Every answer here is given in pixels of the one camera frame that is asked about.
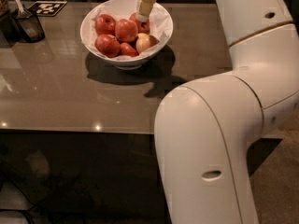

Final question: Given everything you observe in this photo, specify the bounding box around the red apple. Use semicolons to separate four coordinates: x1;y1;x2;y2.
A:
95;14;116;35
115;19;138;43
120;42;138;57
129;12;150;34
94;35;121;58

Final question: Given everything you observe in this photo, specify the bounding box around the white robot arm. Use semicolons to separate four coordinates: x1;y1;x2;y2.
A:
154;0;299;224

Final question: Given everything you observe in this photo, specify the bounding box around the yellow pale apple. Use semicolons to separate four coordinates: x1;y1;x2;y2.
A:
135;33;158;53

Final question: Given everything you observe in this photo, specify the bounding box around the white ceramic bowl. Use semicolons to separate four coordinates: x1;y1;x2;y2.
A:
79;0;174;71

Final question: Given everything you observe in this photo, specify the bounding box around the black white marker tag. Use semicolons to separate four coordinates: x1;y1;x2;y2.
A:
29;1;67;17

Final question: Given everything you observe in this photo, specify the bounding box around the black cup holder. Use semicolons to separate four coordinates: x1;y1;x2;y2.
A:
11;9;45;43

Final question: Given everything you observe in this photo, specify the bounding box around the white handled utensil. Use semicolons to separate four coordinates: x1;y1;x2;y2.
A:
14;0;32;19

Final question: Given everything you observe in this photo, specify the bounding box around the black floor cable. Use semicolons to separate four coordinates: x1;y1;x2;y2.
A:
0;168;87;224

